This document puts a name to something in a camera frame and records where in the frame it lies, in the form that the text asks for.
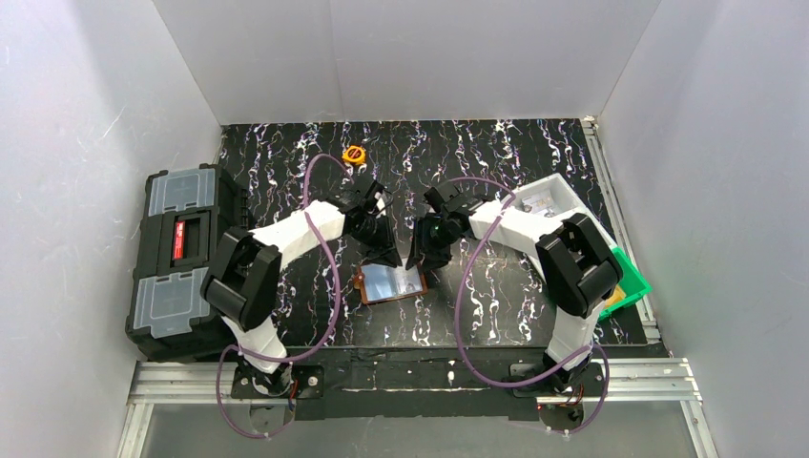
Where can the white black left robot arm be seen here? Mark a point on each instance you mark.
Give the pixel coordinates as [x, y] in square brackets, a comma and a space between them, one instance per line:
[242, 279]

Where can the white plastic bin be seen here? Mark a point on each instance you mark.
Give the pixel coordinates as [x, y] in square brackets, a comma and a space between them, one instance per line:
[567, 204]

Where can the green plastic bin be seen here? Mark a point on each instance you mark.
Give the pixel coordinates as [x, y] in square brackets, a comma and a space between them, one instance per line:
[633, 282]

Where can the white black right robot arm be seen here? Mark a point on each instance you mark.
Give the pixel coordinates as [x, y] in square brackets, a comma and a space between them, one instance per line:
[577, 265]

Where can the white card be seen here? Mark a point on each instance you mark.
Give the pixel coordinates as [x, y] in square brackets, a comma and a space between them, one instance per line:
[539, 204]

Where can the gold card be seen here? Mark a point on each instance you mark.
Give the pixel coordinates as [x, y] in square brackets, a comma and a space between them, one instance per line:
[616, 299]

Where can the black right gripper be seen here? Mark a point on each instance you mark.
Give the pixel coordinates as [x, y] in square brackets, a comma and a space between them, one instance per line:
[431, 231]

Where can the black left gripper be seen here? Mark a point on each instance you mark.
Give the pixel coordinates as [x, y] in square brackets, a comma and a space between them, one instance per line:
[377, 226]

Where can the black toolbox with clear lids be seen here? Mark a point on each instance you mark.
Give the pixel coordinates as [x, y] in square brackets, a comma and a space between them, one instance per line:
[185, 215]

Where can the orange round cap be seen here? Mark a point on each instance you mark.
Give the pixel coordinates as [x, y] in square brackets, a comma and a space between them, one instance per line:
[354, 155]

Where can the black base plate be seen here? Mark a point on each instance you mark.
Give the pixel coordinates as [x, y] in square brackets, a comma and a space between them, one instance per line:
[411, 384]

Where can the pale card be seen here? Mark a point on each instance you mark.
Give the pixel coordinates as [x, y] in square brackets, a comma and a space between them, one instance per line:
[409, 282]

